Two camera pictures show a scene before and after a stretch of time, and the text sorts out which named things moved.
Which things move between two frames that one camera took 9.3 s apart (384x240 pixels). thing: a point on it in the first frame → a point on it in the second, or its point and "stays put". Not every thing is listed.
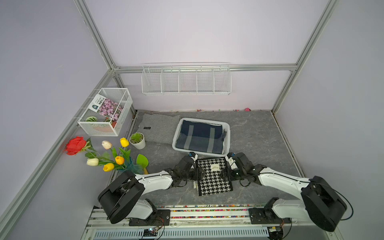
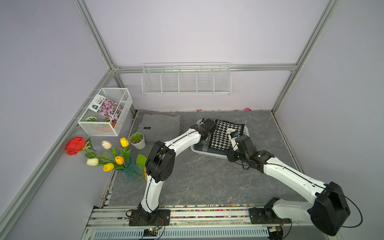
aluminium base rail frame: (202, 224) stays put
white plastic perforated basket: (226, 140) → (195, 145)
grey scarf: (158, 128) stays put
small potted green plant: (137, 140) stays put
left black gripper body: (192, 174) → (209, 135)
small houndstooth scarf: (212, 182) → (221, 140)
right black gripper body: (235, 174) → (234, 155)
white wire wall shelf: (184, 79) stays put
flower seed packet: (105, 107) stays put
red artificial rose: (73, 146) stays put
